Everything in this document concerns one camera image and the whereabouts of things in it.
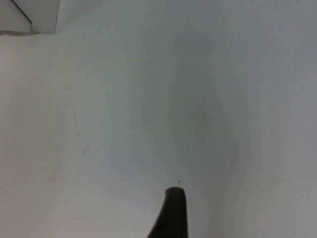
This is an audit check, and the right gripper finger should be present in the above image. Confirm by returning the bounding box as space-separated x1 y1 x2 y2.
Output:
147 186 190 238

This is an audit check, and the small grey chest of drawers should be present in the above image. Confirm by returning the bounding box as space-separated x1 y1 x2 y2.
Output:
0 0 60 36

